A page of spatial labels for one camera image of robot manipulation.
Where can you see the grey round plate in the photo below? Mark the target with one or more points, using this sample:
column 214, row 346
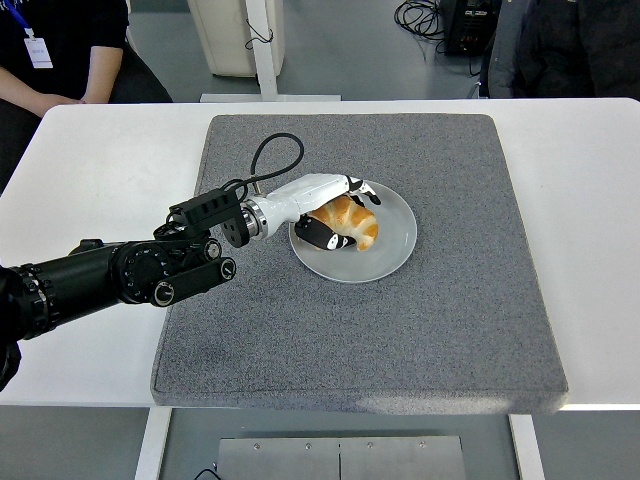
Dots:
column 380, row 260

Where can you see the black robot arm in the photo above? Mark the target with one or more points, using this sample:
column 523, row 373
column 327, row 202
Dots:
column 100, row 275

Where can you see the person's right forearm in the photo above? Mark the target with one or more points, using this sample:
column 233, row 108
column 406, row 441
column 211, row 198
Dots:
column 17, row 90

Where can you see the grey fabric mat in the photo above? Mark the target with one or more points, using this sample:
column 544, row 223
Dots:
column 350, row 340

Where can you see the black equipment box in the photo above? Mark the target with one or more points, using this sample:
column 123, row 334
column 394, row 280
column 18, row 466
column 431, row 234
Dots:
column 470, row 30

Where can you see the golden croissant bread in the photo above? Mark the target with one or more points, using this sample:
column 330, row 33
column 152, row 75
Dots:
column 361, row 222

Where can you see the white table column with base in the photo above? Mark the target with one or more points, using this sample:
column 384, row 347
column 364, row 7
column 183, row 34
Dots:
column 265, row 65

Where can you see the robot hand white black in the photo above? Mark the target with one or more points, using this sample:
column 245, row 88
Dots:
column 305, row 192

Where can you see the grey metal plate with screws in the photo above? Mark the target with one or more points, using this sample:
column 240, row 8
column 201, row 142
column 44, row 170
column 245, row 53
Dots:
column 340, row 460

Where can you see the person in dark jacket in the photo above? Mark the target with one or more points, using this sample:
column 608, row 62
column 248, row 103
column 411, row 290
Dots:
column 570, row 50

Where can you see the white table leg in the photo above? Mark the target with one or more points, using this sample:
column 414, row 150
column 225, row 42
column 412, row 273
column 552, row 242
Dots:
column 152, row 445
column 526, row 447

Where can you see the seated person with badge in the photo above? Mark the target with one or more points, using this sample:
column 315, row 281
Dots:
column 75, row 25

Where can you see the person's left forearm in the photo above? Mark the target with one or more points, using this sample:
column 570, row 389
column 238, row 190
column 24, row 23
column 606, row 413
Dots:
column 105, row 75

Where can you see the person's right hand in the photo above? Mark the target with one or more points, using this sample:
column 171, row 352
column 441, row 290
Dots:
column 55, row 100

